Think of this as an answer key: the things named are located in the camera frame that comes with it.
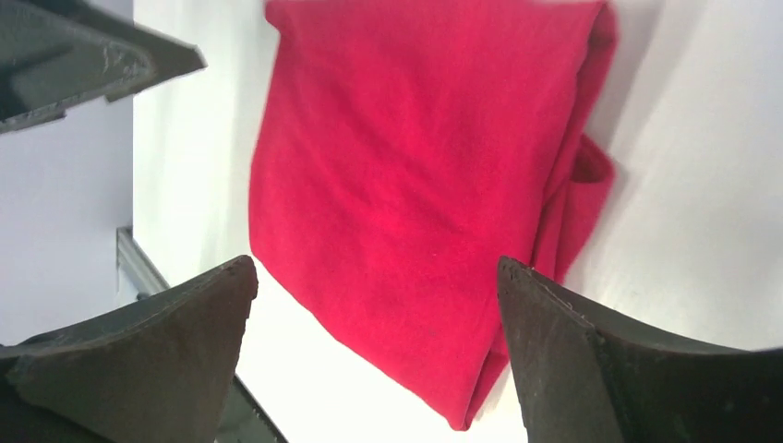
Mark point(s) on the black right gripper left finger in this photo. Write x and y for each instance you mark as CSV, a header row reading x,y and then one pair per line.
x,y
156,370

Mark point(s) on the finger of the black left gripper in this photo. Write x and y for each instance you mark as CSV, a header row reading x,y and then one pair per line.
x,y
147,56
48,66

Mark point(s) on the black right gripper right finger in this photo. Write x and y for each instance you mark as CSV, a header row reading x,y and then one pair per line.
x,y
584,372

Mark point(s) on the red t shirt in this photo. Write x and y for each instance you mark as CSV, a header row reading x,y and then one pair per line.
x,y
405,147

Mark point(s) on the aluminium frame rail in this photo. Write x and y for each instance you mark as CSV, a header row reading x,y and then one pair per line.
x,y
138,278

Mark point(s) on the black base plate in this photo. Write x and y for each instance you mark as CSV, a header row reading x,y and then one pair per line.
x,y
244,420

